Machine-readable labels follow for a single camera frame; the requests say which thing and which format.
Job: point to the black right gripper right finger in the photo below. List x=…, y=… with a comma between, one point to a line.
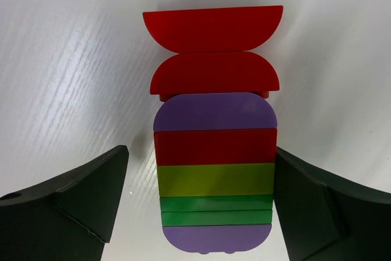
x=324, y=216

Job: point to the multicolour lego tower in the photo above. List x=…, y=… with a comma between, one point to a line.
x=215, y=156

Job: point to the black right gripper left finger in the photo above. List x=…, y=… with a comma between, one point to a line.
x=68, y=217

